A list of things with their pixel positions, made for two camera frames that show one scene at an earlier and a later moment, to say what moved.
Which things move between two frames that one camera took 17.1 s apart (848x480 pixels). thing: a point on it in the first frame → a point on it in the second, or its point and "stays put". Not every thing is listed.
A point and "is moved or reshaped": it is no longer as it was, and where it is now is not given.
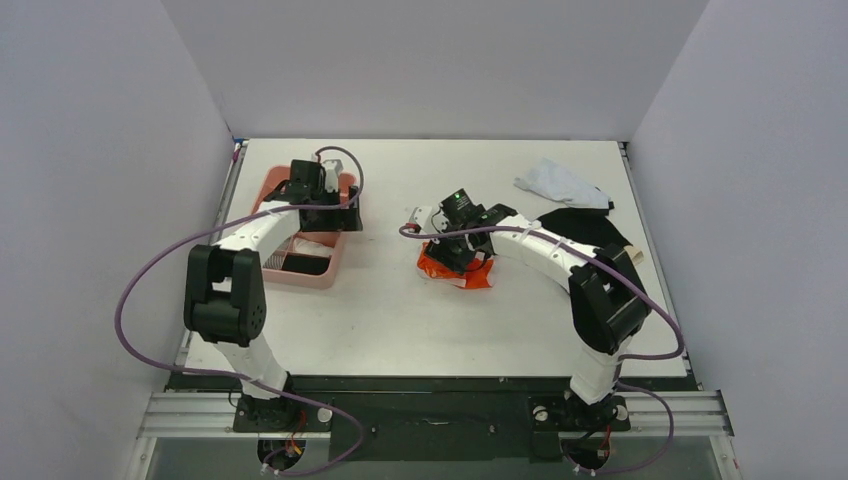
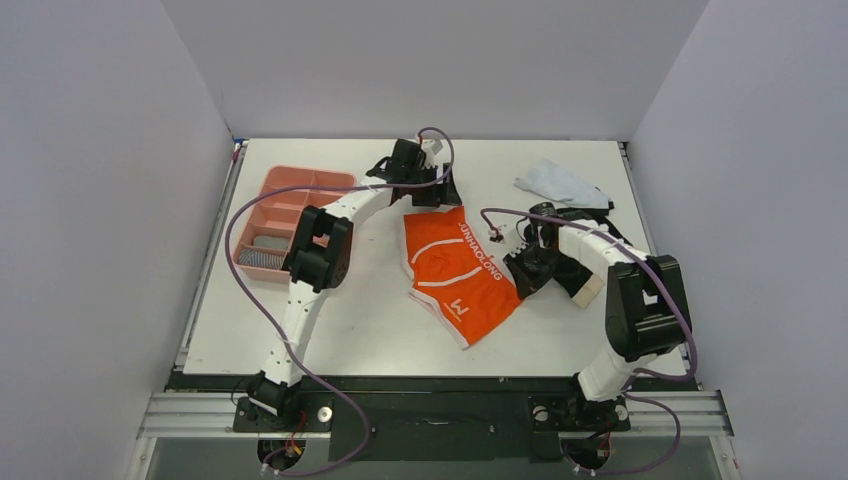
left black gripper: x=342 y=220 → x=442 y=195
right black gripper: x=448 y=257 → x=530 y=266
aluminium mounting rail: x=650 y=415 stays put
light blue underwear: x=553 y=180 stays put
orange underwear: x=476 y=276 is moved or reshaped
